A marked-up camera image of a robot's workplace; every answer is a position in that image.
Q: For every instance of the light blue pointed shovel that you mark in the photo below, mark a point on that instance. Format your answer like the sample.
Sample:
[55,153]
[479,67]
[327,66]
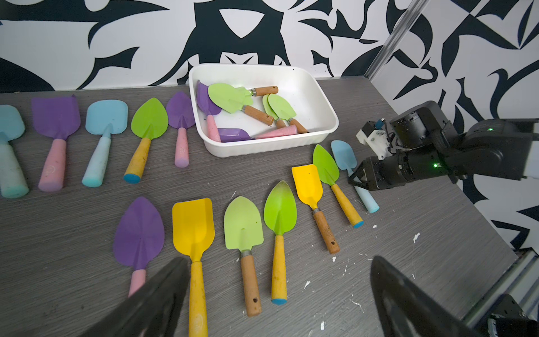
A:
[346,160]

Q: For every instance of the purple shovel lying in box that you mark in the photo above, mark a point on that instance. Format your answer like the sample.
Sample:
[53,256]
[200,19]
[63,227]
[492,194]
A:
[228,135]

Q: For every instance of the yellow toy shovel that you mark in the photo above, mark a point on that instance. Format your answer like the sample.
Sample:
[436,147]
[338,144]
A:
[193,234]

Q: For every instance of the green shovel yellow blue-tipped handle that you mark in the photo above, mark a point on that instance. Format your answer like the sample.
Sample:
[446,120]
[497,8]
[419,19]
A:
[329,174]

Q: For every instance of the purple pointed shovel pink handle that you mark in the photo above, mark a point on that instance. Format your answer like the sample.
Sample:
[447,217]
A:
[139,239]

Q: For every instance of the purple shovel in box left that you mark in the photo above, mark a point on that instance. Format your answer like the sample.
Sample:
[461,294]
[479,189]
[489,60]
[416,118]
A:
[210,109]

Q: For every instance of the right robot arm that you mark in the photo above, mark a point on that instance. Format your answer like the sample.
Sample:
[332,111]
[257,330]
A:
[502,148]

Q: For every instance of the teal square shovel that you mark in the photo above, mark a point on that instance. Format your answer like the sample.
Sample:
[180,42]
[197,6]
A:
[13,182]

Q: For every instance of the yellow shovel wooden handle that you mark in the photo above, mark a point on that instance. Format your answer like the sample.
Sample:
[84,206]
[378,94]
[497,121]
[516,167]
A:
[309,191]

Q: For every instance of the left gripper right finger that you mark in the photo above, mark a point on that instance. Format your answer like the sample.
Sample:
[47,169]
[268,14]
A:
[405,310]

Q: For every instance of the green pointed shovel yellow handle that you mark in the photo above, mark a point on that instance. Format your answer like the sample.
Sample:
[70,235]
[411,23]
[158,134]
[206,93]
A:
[280,216]

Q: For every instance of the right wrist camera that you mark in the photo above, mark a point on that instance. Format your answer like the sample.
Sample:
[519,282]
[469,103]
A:
[374,135]

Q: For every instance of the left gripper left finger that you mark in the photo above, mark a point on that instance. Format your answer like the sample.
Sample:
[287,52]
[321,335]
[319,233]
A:
[153,310]

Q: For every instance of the green shovel brown wooden handle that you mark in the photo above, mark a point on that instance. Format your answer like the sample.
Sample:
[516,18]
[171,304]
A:
[284,110]

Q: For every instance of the white plastic storage box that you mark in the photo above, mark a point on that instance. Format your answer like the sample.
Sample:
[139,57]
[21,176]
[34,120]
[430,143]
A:
[295,84]

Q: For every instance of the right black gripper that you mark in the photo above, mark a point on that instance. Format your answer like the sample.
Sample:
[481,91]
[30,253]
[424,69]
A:
[427,140]

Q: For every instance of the blue toy shovel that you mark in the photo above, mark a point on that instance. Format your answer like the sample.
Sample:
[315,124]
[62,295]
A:
[103,118]

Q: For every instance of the purple square shovel pink handle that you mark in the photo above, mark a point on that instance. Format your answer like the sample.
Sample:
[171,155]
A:
[56,118]

